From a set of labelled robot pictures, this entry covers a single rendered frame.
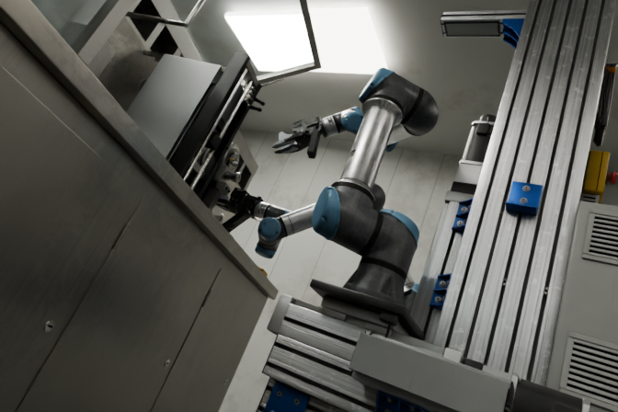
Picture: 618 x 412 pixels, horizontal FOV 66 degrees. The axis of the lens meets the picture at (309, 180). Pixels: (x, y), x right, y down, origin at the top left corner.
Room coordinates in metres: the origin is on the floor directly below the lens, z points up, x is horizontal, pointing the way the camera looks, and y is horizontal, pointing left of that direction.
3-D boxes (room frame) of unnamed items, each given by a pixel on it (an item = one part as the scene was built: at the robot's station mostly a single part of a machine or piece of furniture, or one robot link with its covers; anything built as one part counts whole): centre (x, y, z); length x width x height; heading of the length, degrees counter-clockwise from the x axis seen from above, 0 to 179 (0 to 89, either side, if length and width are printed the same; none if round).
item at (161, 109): (1.48, 0.58, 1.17); 0.34 x 0.05 x 0.54; 70
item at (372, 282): (1.10, -0.25, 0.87); 0.15 x 0.15 x 0.10
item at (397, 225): (1.10, -0.24, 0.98); 0.13 x 0.12 x 0.14; 99
